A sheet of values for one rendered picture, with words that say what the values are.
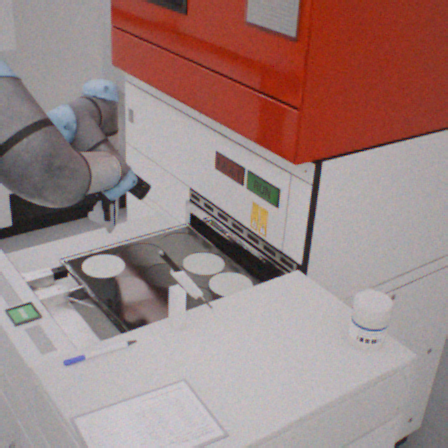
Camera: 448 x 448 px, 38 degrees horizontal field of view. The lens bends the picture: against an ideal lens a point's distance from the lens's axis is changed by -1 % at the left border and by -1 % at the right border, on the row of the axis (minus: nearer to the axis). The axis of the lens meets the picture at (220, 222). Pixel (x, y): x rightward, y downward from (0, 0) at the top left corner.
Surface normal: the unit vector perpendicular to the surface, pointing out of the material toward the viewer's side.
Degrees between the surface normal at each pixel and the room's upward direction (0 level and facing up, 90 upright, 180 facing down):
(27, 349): 0
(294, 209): 90
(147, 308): 0
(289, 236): 90
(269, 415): 0
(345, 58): 90
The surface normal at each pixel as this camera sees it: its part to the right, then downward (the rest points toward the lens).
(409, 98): 0.58, 0.42
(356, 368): 0.06, -0.87
